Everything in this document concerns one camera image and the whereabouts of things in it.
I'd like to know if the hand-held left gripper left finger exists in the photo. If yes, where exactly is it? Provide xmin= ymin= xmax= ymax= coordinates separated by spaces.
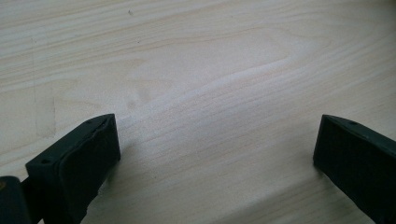
xmin=25 ymin=113 xmax=121 ymax=224

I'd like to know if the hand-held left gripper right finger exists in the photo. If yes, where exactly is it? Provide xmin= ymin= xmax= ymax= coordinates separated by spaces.
xmin=313 ymin=114 xmax=396 ymax=224

